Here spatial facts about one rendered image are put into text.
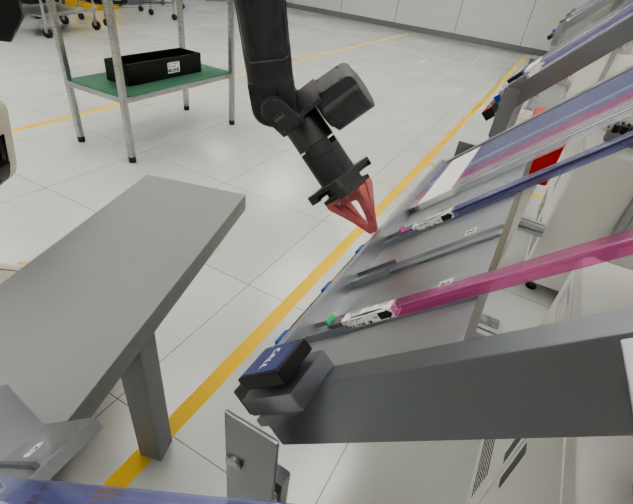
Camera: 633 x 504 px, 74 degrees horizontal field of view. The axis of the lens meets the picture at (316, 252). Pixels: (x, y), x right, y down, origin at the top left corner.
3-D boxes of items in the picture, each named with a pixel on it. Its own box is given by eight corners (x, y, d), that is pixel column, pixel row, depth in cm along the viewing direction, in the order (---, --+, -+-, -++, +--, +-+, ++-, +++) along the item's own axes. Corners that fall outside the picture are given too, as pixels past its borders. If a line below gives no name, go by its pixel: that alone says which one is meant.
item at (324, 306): (293, 429, 41) (251, 371, 40) (454, 189, 90) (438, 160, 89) (301, 428, 40) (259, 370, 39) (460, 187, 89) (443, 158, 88)
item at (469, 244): (286, 407, 40) (268, 381, 39) (454, 176, 89) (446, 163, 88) (473, 386, 27) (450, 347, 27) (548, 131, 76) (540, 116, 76)
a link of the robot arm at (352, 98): (252, 75, 58) (254, 110, 53) (318, 17, 53) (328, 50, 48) (306, 129, 66) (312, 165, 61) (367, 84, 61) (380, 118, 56)
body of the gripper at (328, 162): (374, 165, 64) (348, 123, 62) (345, 191, 56) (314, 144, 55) (344, 183, 68) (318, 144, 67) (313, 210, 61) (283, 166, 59)
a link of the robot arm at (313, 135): (285, 119, 64) (272, 122, 58) (321, 91, 61) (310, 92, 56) (310, 158, 65) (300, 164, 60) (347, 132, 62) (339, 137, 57)
